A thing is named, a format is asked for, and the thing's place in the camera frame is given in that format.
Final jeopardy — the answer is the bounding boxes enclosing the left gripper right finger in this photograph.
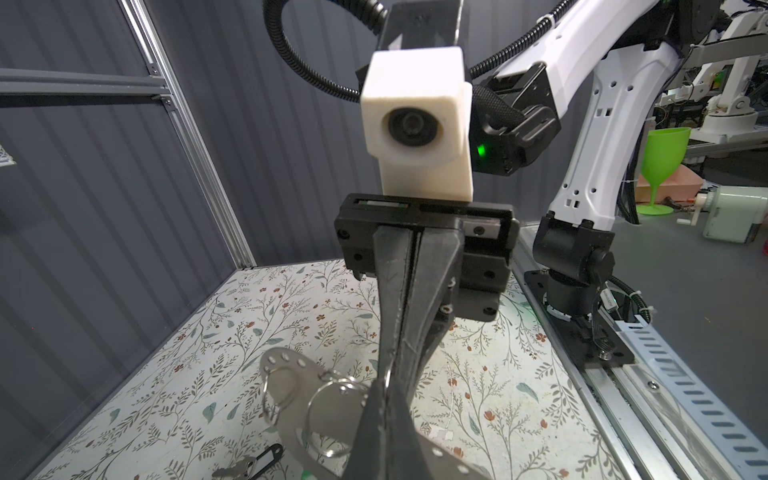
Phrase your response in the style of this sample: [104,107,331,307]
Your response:
[386,383,456,479]

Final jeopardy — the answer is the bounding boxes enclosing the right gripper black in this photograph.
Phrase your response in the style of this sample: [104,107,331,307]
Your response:
[334,194,520,402]

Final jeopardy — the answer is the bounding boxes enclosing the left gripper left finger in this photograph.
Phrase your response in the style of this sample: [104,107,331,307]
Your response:
[343,381,388,480]

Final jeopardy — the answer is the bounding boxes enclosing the silver split key rings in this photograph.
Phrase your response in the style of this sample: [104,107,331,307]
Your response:
[260,365,385,461]

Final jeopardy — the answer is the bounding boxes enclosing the grey metal key holder strap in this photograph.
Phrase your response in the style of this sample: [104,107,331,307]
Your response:
[257,347,493,480]

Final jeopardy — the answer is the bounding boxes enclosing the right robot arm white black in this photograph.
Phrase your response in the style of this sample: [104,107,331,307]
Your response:
[336,1,718,399]

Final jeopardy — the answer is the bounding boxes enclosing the key with black tag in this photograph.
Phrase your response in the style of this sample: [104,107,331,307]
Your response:
[212,443,285,480]

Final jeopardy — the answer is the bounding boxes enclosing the floral table mat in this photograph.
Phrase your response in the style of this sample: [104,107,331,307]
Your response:
[36,260,622,479]

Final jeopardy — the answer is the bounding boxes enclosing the green plastic goblet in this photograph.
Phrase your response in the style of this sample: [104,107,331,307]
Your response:
[636,127,691,216]

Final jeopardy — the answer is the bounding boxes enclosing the pale green device box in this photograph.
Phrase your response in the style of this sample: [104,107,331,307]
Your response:
[676,186,767,244]

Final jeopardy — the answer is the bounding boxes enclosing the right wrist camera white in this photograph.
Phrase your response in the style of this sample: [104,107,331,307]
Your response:
[360,46,474,202]

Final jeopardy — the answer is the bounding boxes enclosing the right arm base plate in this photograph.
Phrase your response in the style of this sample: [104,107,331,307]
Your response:
[524,270,635,370]

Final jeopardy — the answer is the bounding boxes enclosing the aluminium mounting rail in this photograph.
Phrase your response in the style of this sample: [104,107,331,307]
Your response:
[514,224,715,479]

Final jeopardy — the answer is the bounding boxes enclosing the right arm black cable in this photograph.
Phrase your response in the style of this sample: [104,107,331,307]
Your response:
[262,0,577,103]

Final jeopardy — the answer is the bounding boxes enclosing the white slotted cable duct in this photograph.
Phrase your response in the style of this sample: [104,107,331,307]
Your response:
[618,322,767,479]

